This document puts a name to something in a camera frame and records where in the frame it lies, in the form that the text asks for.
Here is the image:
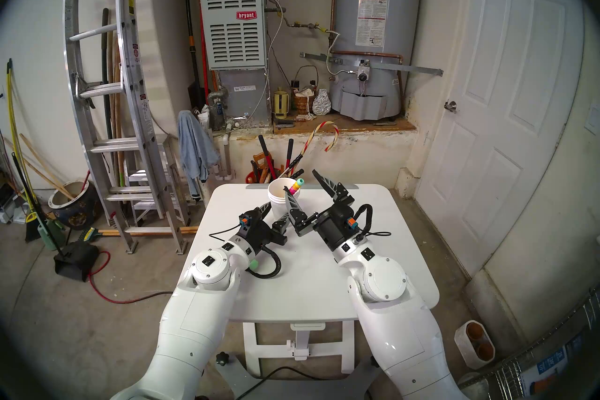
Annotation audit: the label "blue ceramic pot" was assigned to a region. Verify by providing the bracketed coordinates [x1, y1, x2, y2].
[48, 180, 99, 231]

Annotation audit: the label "flexible metal conduit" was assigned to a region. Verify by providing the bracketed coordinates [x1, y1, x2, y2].
[243, 0, 285, 124]

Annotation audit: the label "striped candy cane decoration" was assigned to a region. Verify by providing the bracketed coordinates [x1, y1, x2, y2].
[280, 121, 340, 182]

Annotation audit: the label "white light switch plate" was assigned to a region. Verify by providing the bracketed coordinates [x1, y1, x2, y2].
[585, 101, 600, 135]

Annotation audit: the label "bent copper pipe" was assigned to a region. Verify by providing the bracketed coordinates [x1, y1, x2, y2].
[330, 50, 405, 114]

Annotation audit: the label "white pvc pipe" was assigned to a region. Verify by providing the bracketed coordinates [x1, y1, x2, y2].
[213, 132, 236, 180]

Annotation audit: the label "red hose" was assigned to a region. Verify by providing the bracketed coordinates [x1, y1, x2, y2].
[87, 250, 174, 304]

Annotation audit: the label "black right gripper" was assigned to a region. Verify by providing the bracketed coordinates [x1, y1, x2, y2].
[284, 170, 361, 252]

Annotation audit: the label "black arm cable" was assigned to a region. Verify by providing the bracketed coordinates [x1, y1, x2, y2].
[248, 247, 283, 280]
[354, 204, 392, 238]

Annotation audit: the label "yellow handled broom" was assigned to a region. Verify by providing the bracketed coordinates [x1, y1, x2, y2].
[6, 58, 43, 243]

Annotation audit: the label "white table leg frame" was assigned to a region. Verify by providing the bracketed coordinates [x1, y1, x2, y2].
[242, 320, 355, 378]

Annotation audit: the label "blue grey towel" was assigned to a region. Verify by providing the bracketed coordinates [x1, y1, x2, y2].
[177, 110, 220, 198]

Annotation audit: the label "white two-hole planter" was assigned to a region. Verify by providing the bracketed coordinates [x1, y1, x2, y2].
[454, 319, 496, 370]

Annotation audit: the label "metal wire rack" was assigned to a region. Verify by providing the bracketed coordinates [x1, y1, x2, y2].
[457, 284, 600, 400]

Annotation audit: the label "grey drain pipe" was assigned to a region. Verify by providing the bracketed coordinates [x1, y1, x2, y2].
[208, 87, 230, 130]

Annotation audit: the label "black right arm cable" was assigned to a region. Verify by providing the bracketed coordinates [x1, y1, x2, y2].
[354, 204, 392, 238]

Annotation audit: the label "black long tool handle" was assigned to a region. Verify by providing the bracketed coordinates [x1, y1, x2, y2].
[101, 8, 115, 142]

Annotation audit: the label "crumpled aluminium foil lump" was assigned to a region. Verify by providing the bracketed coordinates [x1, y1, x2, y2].
[312, 89, 331, 116]

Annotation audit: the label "wooden heater platform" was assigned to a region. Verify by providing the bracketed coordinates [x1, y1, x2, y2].
[273, 116, 417, 135]

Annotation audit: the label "brown wicker basket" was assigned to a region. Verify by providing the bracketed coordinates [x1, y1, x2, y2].
[293, 65, 319, 115]

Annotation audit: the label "wooden long tool handle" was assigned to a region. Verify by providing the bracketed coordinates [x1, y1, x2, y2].
[109, 31, 125, 179]

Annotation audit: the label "green plastic container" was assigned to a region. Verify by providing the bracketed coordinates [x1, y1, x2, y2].
[37, 219, 66, 250]

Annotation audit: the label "white panel door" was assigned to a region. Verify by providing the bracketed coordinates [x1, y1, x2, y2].
[415, 0, 586, 278]

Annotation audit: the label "grey metal heater strap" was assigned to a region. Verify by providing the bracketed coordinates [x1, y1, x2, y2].
[300, 52, 443, 76]

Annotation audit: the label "aluminium extension ladder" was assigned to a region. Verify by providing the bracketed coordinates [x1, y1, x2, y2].
[62, 0, 190, 255]

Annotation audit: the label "black handled pliers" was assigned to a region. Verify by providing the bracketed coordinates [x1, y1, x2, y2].
[281, 154, 305, 183]

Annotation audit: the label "white paper cup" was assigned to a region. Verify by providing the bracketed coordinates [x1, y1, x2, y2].
[267, 177, 301, 219]

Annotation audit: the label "wooden stake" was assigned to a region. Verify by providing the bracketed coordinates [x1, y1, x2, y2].
[19, 134, 75, 200]

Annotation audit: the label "small aluminium step ladder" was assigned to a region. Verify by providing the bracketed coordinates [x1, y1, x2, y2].
[123, 134, 195, 228]

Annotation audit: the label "black long handled dustpan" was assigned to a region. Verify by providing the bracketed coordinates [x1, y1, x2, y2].
[12, 153, 100, 282]

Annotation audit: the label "gas pipe yellow valve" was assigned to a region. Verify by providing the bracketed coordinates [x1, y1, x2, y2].
[287, 20, 329, 35]

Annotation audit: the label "grey bryant furnace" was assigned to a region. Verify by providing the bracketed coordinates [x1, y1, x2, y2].
[195, 0, 272, 125]

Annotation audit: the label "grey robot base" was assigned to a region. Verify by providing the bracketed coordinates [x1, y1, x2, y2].
[216, 352, 383, 400]

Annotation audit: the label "green yellow scrub brush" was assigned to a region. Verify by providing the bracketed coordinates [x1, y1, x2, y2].
[77, 226, 200, 243]

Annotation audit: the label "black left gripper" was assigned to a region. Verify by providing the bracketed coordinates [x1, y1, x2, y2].
[237, 201, 291, 259]

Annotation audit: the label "black floor cable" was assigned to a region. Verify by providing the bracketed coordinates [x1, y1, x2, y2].
[234, 365, 334, 400]

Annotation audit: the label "black orange handled shovel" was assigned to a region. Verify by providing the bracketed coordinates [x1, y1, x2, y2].
[183, 0, 208, 110]

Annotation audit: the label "blue white printed box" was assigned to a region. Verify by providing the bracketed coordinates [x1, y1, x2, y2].
[520, 336, 586, 397]

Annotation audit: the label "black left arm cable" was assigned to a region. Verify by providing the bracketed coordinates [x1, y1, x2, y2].
[248, 247, 283, 280]

